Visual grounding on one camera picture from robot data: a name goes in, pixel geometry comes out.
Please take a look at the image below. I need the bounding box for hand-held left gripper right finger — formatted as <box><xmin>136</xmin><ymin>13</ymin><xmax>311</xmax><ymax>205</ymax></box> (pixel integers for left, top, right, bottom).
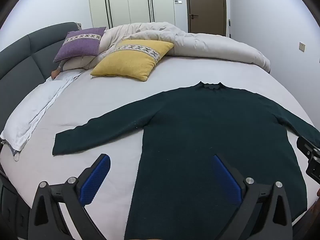
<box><xmin>212</xmin><ymin>154</ymin><xmax>293</xmax><ymax>240</ymax></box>

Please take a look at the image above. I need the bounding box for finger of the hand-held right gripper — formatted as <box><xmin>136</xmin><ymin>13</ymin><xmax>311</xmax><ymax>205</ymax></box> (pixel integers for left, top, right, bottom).
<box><xmin>305</xmin><ymin>155</ymin><xmax>320</xmax><ymax>184</ymax></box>
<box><xmin>296</xmin><ymin>135</ymin><xmax>320</xmax><ymax>158</ymax></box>

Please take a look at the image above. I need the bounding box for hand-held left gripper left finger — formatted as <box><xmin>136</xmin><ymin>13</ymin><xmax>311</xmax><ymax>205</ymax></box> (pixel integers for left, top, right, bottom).
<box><xmin>27</xmin><ymin>153</ymin><xmax>112</xmax><ymax>240</ymax></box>

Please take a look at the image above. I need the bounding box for dark green sweater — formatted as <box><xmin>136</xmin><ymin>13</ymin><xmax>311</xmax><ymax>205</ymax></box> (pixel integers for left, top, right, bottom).
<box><xmin>52</xmin><ymin>81</ymin><xmax>320</xmax><ymax>240</ymax></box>

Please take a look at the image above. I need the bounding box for white pillow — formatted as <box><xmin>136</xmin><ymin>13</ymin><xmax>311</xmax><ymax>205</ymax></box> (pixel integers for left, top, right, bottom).
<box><xmin>0</xmin><ymin>70</ymin><xmax>85</xmax><ymax>155</ymax></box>

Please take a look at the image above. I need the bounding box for yellow patterned pillow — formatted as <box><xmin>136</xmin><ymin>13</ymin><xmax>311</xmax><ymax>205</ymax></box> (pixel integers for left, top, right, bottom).
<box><xmin>90</xmin><ymin>39</ymin><xmax>174</xmax><ymax>82</ymax></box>

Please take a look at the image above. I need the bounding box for purple patterned pillow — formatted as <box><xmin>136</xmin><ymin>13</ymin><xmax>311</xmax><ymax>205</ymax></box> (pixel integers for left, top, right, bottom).
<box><xmin>53</xmin><ymin>27</ymin><xmax>107</xmax><ymax>63</ymax></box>

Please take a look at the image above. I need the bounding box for beige duvet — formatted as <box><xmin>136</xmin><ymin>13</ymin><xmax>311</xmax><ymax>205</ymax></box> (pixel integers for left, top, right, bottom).
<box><xmin>99</xmin><ymin>22</ymin><xmax>272</xmax><ymax>73</ymax></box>

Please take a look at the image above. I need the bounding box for grey padded headboard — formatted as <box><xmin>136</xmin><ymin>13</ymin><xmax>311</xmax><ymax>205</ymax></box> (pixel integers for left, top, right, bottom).
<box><xmin>0</xmin><ymin>22</ymin><xmax>83</xmax><ymax>133</ymax></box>

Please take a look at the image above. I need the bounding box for brown door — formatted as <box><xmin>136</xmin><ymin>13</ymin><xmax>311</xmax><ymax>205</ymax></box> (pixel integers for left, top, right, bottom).
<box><xmin>184</xmin><ymin>0</ymin><xmax>228</xmax><ymax>36</ymax></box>

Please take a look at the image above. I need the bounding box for white wardrobe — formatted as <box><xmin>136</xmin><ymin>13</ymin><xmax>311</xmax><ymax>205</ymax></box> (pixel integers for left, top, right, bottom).
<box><xmin>87</xmin><ymin>0</ymin><xmax>176</xmax><ymax>29</ymax></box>

